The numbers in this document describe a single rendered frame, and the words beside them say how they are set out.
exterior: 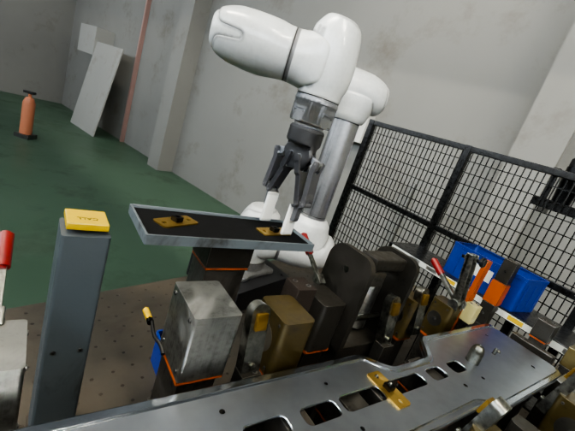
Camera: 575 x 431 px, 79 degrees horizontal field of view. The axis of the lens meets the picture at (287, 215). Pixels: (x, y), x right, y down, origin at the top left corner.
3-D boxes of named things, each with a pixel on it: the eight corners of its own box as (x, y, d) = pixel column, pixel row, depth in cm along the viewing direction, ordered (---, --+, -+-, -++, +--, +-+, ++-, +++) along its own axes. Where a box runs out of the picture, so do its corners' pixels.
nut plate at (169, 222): (165, 228, 62) (166, 222, 62) (151, 220, 64) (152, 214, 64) (198, 224, 69) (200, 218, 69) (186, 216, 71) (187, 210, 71)
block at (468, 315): (426, 403, 114) (477, 308, 104) (417, 394, 116) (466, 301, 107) (432, 400, 116) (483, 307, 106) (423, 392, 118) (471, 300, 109)
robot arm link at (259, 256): (231, 239, 147) (245, 191, 140) (272, 251, 149) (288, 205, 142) (224, 256, 132) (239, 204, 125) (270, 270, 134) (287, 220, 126)
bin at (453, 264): (510, 312, 121) (528, 280, 118) (441, 268, 146) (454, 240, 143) (533, 312, 130) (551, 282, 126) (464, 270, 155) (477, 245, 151)
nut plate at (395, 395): (411, 404, 64) (413, 399, 63) (399, 410, 61) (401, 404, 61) (377, 371, 70) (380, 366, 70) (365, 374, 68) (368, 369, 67)
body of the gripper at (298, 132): (282, 117, 73) (269, 159, 76) (311, 126, 68) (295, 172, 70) (306, 125, 79) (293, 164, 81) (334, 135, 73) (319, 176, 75)
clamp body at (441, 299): (403, 404, 110) (453, 309, 101) (381, 381, 117) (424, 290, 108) (415, 400, 114) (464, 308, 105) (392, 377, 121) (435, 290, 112)
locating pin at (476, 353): (471, 372, 85) (484, 350, 83) (459, 363, 87) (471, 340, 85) (477, 369, 87) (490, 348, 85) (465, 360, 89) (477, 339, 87)
